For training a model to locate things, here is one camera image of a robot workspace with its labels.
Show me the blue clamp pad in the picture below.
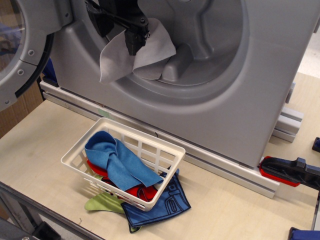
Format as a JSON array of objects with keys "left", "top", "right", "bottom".
[{"left": 287, "top": 227, "right": 320, "bottom": 240}]

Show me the round washing machine door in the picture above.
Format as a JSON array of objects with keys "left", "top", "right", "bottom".
[{"left": 0, "top": 0, "right": 73, "bottom": 110}]

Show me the white plastic laundry basket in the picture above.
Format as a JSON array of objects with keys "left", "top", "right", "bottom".
[{"left": 61, "top": 118, "right": 186, "bottom": 212}]

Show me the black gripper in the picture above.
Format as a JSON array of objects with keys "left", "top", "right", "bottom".
[{"left": 85, "top": 0, "right": 150, "bottom": 56}]

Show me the light blue cloth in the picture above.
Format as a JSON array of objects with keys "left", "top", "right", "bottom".
[{"left": 84, "top": 131, "right": 163, "bottom": 191}]

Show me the red cloth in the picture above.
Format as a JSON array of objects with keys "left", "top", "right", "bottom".
[{"left": 86, "top": 159, "right": 158, "bottom": 202}]

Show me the grey cloth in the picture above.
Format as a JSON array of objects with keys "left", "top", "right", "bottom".
[{"left": 99, "top": 18, "right": 176, "bottom": 84}]

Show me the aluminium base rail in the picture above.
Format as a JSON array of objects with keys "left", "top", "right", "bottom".
[{"left": 39, "top": 79, "right": 305, "bottom": 200}]

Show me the green cloth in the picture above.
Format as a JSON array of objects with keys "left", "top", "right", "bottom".
[{"left": 84, "top": 174, "right": 142, "bottom": 234}]

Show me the grey toy washing machine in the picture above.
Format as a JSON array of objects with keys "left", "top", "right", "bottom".
[{"left": 51, "top": 0, "right": 320, "bottom": 167}]

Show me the blue clamp behind machine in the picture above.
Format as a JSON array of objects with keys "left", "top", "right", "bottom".
[{"left": 42, "top": 58, "right": 59, "bottom": 88}]

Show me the metal table frame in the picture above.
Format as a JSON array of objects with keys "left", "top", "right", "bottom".
[{"left": 0, "top": 182, "right": 102, "bottom": 240}]

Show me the blue jeans-print cloth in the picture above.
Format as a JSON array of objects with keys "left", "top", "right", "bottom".
[{"left": 121, "top": 170, "right": 191, "bottom": 228}]

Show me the red and black clamp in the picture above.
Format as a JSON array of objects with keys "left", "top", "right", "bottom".
[{"left": 259, "top": 156, "right": 320, "bottom": 191}]

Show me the black clamp part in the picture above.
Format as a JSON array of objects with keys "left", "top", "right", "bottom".
[{"left": 312, "top": 137, "right": 320, "bottom": 153}]

